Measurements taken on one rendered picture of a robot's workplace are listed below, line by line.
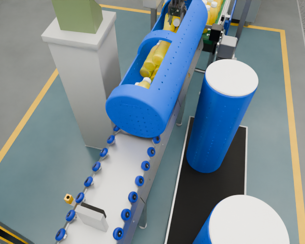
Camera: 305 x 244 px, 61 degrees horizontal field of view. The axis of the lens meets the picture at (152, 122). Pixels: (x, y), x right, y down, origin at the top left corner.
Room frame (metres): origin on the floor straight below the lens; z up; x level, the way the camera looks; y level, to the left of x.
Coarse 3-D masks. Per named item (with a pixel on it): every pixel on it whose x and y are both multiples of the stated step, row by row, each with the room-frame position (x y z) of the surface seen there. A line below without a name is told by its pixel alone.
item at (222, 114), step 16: (208, 96) 0.95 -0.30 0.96; (224, 96) 0.90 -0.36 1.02; (240, 96) 0.90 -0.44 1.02; (208, 112) 0.93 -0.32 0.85; (224, 112) 0.89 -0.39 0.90; (240, 112) 0.91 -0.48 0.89; (192, 128) 1.04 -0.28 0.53; (208, 128) 0.91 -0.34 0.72; (224, 128) 0.89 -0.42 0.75; (192, 144) 0.98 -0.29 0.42; (208, 144) 0.90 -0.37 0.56; (224, 144) 0.90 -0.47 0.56; (192, 160) 0.95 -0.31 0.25; (208, 160) 0.89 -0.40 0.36
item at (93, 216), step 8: (80, 208) 0.30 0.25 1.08; (88, 208) 0.30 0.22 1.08; (96, 208) 0.30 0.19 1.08; (80, 216) 0.29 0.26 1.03; (88, 216) 0.27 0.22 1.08; (96, 216) 0.27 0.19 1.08; (104, 216) 0.28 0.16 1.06; (88, 224) 0.28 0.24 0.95; (96, 224) 0.27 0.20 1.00; (104, 224) 0.27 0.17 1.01
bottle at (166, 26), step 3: (165, 15) 1.48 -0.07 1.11; (165, 18) 1.44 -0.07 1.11; (165, 21) 1.41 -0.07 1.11; (165, 24) 1.38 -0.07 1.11; (168, 24) 1.37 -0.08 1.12; (171, 24) 1.37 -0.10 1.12; (165, 27) 1.36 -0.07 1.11; (168, 27) 1.35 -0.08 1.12; (171, 27) 1.35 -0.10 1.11; (174, 27) 1.37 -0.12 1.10; (171, 30) 1.34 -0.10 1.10
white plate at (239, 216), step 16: (224, 208) 0.32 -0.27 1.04; (240, 208) 0.33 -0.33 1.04; (256, 208) 0.33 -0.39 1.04; (272, 208) 0.33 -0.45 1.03; (224, 224) 0.27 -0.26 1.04; (240, 224) 0.27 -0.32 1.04; (256, 224) 0.27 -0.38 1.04; (272, 224) 0.27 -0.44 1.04; (224, 240) 0.21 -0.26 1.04; (240, 240) 0.21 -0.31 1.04; (256, 240) 0.22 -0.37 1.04; (272, 240) 0.22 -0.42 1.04; (288, 240) 0.22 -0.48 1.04
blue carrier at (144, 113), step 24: (168, 0) 1.49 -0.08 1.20; (192, 0) 1.44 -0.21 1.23; (192, 24) 1.25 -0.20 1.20; (144, 48) 1.20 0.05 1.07; (168, 48) 1.01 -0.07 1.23; (192, 48) 1.12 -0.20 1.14; (168, 72) 0.87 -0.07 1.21; (120, 96) 0.71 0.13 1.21; (144, 96) 0.70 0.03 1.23; (168, 96) 0.76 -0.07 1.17; (120, 120) 0.72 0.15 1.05; (144, 120) 0.68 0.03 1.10
